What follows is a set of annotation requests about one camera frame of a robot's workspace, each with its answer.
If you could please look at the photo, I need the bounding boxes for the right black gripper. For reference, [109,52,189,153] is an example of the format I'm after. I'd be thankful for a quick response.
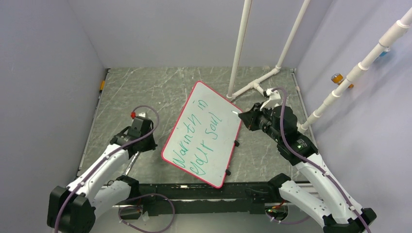
[240,101,283,143]

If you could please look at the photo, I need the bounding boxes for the red framed whiteboard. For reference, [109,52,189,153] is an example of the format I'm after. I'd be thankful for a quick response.
[161,81,242,188]

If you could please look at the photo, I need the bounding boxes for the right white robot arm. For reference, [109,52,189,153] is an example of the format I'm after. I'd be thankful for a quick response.
[238,103,377,233]

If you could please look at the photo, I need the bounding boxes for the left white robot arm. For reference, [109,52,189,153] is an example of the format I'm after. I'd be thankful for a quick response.
[47,113,157,233]

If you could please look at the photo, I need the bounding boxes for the silver combination wrench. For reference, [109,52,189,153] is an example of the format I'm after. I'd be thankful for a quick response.
[122,152,140,176]

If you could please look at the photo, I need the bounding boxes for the white PVC diagonal pipe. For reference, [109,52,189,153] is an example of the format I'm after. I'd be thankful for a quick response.
[298,9,412,133]

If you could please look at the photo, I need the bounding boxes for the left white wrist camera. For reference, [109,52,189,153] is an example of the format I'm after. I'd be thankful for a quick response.
[131,111,147,119]

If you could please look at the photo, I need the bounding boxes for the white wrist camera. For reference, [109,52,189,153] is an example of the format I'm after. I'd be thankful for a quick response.
[131,111,147,119]
[260,88,282,111]

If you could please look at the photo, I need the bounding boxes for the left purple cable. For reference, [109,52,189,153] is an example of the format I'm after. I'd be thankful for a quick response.
[54,105,160,233]

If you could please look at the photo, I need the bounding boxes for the purple cable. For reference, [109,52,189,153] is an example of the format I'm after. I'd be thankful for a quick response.
[272,87,372,233]
[54,105,160,233]

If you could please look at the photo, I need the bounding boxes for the white PVC pipe frame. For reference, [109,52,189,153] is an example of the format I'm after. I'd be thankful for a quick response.
[223,0,312,100]

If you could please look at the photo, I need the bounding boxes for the whiteboard wire stand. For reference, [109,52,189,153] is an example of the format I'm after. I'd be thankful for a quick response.
[225,140,240,176]

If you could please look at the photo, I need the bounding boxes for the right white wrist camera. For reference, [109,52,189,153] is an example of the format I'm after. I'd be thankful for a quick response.
[260,88,282,111]

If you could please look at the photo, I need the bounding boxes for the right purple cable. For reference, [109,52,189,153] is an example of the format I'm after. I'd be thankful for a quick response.
[272,87,372,233]

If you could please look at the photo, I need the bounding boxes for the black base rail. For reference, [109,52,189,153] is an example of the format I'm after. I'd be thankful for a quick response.
[119,182,285,216]

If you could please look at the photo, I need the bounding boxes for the orange yellow wall fitting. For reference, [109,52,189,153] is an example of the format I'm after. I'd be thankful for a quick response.
[331,73,344,85]

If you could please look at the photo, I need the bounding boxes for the blue wall fitting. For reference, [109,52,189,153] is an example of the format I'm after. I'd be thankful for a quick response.
[379,47,390,57]

